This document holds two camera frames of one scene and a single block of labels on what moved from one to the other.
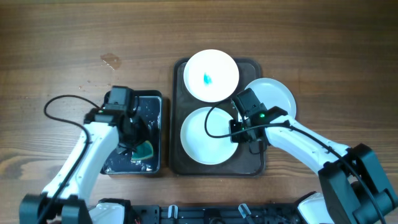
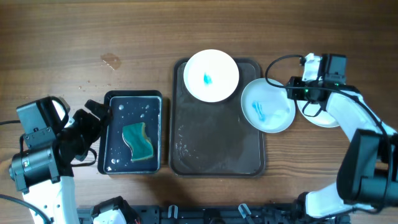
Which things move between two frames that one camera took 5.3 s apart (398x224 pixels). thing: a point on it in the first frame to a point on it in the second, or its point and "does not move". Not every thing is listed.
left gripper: [143, 127] to [83, 116]
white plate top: [211, 75] does not move
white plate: [205, 135] to [323, 119]
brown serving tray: [243, 162] does not move
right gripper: [236, 136] to [295, 94]
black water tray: [150, 109] does not move
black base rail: [273, 213] does not move
